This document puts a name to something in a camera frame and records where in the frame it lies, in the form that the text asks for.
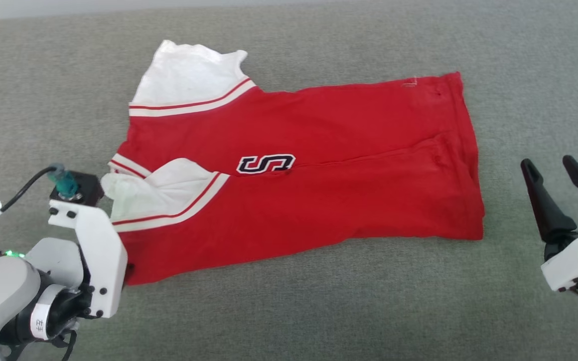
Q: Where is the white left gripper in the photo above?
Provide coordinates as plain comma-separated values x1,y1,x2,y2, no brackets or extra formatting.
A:
48,200,128,319

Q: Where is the red white basketball jersey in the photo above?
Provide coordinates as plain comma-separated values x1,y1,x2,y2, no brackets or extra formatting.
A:
101,40,485,286

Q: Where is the black cable teal connector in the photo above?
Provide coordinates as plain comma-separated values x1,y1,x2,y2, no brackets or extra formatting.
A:
0,163,80,244

